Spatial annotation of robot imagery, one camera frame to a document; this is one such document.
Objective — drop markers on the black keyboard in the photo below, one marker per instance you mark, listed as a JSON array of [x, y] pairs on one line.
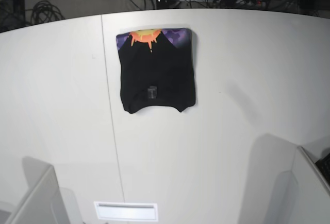
[[324, 167]]

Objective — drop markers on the black T-shirt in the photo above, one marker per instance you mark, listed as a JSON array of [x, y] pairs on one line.
[[156, 69]]

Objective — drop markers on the white right partition panel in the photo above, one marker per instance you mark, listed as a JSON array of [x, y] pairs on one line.
[[311, 204]]

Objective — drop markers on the white partition panel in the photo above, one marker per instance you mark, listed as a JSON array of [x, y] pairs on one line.
[[311, 204], [42, 203]]

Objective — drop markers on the white left partition panel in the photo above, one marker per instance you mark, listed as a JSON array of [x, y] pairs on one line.
[[42, 203]]

